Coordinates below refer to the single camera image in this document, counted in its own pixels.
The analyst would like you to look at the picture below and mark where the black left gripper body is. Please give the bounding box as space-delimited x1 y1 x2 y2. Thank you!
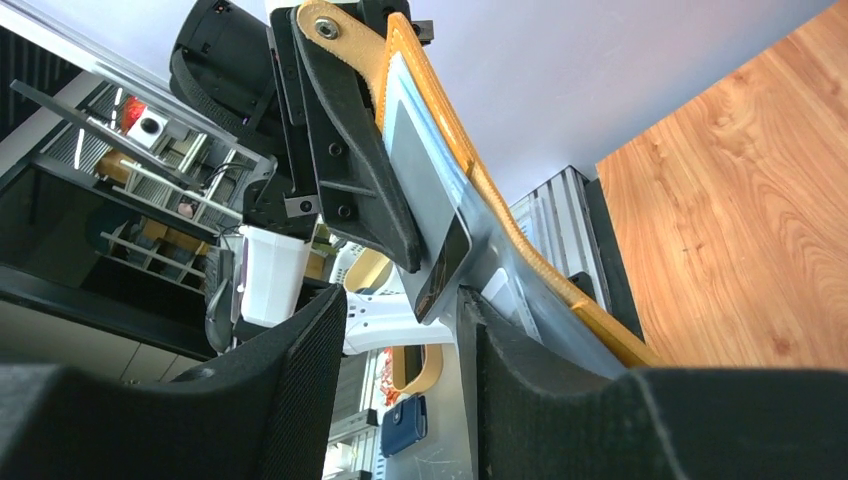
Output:
264 0 435 223

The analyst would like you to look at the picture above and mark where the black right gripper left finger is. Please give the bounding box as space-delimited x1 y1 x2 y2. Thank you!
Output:
1 285 347 479

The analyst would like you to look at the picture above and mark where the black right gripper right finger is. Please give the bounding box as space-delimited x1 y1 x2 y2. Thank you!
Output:
457 287 847 479

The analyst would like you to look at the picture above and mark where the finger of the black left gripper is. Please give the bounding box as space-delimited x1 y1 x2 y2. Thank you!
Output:
290 6 422 273

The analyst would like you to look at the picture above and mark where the yellow leather card holder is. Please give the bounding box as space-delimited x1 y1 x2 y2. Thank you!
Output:
295 1 661 378

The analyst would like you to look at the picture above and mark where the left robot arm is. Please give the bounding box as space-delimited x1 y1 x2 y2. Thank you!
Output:
170 1 426 353

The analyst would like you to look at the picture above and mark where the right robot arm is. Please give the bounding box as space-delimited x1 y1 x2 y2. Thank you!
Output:
1 285 847 479

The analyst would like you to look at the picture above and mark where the white plastic basket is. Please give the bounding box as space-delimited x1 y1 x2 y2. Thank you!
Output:
329 242 405 295

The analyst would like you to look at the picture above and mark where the blue wallet below table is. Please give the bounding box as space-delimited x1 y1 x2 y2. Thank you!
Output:
380 394 428 458

